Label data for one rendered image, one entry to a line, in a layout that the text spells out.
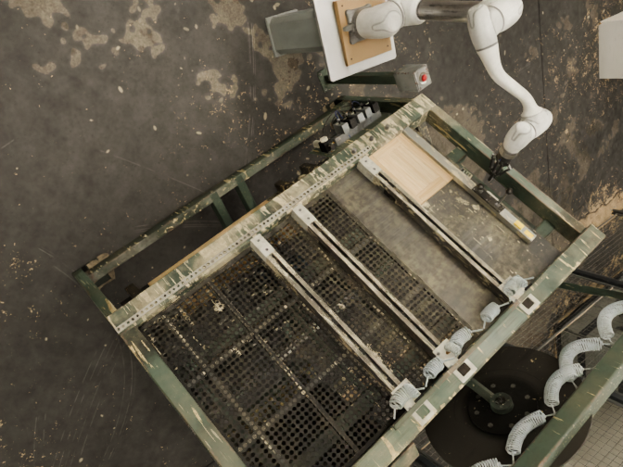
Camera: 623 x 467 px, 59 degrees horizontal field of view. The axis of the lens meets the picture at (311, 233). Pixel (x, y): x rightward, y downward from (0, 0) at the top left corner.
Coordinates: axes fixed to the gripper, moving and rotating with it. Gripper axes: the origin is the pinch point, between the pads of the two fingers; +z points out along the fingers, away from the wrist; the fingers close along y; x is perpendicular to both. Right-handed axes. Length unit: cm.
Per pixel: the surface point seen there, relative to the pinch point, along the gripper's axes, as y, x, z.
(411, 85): 71, -11, -2
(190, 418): 7, 195, 11
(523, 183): -12.4, -18.9, 10.7
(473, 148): 21.9, -17.0, 13.0
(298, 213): 52, 92, 8
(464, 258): -20.9, 44.4, 9.3
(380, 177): 41, 43, 9
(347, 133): 77, 33, 14
